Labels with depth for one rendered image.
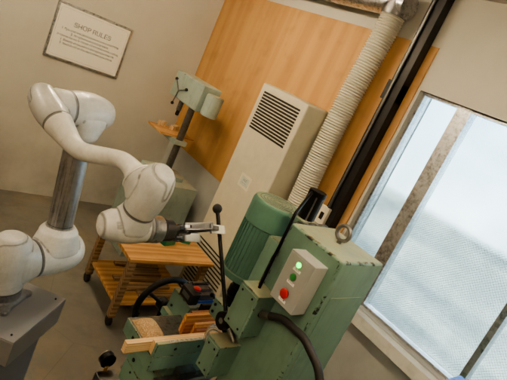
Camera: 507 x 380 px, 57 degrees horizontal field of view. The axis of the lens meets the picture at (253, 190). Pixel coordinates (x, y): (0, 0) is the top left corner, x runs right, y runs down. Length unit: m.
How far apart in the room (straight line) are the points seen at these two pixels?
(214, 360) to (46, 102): 1.01
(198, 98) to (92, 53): 1.09
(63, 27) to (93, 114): 2.50
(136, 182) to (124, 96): 3.25
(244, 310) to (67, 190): 0.87
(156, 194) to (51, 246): 0.76
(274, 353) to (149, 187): 0.62
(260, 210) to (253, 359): 0.47
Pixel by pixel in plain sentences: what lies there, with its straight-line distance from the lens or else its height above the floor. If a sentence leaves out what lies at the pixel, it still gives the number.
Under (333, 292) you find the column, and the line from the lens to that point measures 1.37.
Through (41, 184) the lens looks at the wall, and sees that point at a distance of 4.70.
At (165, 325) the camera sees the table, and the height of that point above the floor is 0.90.
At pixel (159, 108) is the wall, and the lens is 4.73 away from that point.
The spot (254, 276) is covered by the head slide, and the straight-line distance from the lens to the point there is 1.58.
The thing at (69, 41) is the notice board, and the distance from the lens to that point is 4.31.
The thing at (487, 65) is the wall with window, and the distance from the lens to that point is 2.82.
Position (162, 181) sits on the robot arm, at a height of 1.51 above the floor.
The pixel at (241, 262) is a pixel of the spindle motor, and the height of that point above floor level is 1.27.
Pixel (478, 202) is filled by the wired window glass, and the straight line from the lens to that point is 2.71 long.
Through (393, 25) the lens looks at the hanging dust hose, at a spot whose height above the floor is 2.43.
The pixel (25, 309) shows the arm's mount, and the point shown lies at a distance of 2.04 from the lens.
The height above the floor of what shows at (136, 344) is 0.93.
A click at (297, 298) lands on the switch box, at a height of 1.37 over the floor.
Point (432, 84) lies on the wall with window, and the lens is 2.92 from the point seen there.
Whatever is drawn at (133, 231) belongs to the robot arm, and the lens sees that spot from 1.42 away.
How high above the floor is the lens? 1.91
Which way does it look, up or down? 14 degrees down
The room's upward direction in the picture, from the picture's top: 25 degrees clockwise
